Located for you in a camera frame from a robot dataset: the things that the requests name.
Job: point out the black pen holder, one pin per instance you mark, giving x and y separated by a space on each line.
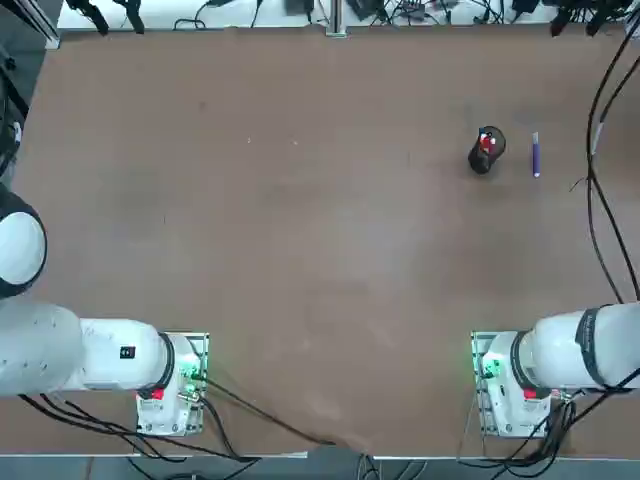
480 162

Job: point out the black camera stand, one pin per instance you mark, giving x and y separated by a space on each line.
12 100

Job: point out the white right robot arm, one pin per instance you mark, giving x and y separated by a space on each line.
560 350

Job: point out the purple marker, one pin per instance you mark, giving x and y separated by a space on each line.
536 157

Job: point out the aluminium frame rail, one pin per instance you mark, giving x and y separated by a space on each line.
42 25

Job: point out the aluminium profile post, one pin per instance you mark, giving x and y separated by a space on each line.
337 17

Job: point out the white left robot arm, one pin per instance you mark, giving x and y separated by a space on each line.
105 357

